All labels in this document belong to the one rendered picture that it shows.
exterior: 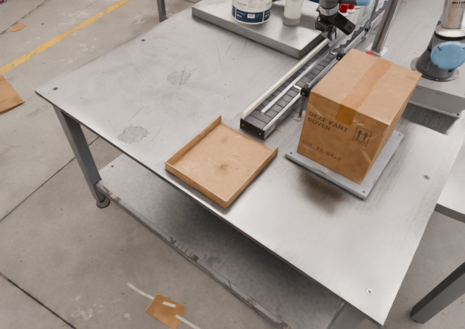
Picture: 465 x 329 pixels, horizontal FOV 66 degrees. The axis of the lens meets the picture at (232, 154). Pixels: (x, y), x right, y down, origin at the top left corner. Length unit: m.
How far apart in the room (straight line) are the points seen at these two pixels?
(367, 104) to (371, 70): 0.17
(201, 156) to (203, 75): 0.49
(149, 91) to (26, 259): 1.14
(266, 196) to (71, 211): 1.39
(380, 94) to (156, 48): 1.09
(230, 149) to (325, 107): 0.38
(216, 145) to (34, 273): 1.25
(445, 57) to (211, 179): 0.93
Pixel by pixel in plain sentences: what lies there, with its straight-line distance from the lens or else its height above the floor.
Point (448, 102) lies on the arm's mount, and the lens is 1.66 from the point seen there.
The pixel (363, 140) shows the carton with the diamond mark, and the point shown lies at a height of 1.03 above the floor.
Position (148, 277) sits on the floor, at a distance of 1.96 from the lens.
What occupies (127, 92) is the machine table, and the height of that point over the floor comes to 0.83.
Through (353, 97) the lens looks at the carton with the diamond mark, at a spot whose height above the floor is 1.12.
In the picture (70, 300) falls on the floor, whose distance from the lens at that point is 2.02.
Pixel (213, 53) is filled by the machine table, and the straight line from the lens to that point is 1.76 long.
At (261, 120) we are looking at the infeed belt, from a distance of 1.33.
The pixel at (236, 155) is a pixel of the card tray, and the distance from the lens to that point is 1.26.
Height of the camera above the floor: 1.77
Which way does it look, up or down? 48 degrees down
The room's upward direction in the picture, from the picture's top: 2 degrees clockwise
